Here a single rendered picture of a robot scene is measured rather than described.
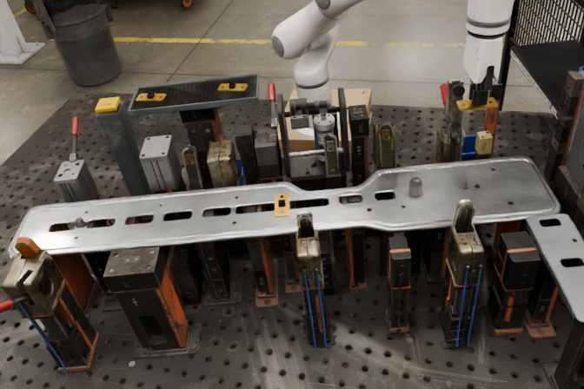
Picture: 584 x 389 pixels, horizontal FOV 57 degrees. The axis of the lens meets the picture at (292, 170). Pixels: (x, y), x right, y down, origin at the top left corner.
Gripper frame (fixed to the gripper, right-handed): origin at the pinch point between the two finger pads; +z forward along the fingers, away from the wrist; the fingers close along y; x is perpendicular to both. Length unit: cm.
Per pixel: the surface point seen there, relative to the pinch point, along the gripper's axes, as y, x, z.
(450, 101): -14.4, -1.6, 10.7
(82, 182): -14, -103, 25
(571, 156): -2.7, 26.3, 23.2
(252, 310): 10, -59, 57
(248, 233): 8, -55, 28
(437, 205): 5.5, -8.5, 27.5
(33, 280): 22, -102, 22
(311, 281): 22, -41, 32
